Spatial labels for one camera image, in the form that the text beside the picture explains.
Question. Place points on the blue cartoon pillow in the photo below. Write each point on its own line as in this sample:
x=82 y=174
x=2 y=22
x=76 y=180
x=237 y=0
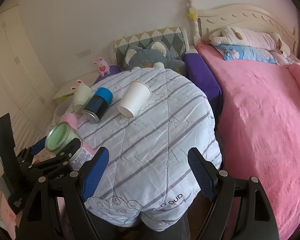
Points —
x=234 y=52

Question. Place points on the yellow star ornament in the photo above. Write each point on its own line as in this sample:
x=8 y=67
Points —
x=192 y=16

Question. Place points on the purple bolster cushion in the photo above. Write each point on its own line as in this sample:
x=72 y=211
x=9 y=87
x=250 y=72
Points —
x=200 y=74

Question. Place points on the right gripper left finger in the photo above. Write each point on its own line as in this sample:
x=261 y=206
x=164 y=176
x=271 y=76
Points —
x=41 y=219

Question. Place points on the grey cat plush pillow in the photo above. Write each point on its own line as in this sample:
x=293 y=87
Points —
x=156 y=55

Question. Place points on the pink bunny plush back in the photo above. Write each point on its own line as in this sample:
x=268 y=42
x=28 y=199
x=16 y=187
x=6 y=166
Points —
x=102 y=66

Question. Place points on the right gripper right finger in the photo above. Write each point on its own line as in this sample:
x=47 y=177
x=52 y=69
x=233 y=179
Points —
x=255 y=218

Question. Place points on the blue and black can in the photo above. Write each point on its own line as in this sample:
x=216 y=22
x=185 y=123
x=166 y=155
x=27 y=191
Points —
x=98 y=105

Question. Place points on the white dog plush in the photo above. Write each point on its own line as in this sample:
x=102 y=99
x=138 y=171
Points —
x=231 y=35

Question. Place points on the pink bunny plush front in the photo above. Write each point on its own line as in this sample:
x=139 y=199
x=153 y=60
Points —
x=75 y=84

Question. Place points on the folded pink quilt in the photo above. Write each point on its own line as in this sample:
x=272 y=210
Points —
x=10 y=220

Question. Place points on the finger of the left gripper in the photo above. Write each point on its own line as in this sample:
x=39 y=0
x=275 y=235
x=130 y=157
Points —
x=38 y=147
x=75 y=156

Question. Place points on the pink bunny plush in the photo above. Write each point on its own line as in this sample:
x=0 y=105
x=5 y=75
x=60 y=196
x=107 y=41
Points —
x=75 y=84
x=102 y=66

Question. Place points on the white paper cup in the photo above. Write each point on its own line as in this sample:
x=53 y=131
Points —
x=133 y=99

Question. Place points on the pale green cup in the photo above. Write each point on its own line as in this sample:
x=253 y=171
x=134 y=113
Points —
x=81 y=97

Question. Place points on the small pink cup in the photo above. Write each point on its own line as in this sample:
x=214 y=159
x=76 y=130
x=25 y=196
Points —
x=71 y=119

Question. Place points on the diamond pattern quilted headboard cover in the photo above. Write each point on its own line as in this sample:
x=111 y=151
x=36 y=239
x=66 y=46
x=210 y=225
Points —
x=174 y=38

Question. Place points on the cream wooden bed headboard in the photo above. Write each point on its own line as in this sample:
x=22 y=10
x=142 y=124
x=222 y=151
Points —
x=240 y=15

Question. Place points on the pink fleece blanket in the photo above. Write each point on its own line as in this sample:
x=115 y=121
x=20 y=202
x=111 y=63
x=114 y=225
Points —
x=260 y=128

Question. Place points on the cream wardrobe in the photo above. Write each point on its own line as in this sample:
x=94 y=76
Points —
x=26 y=90

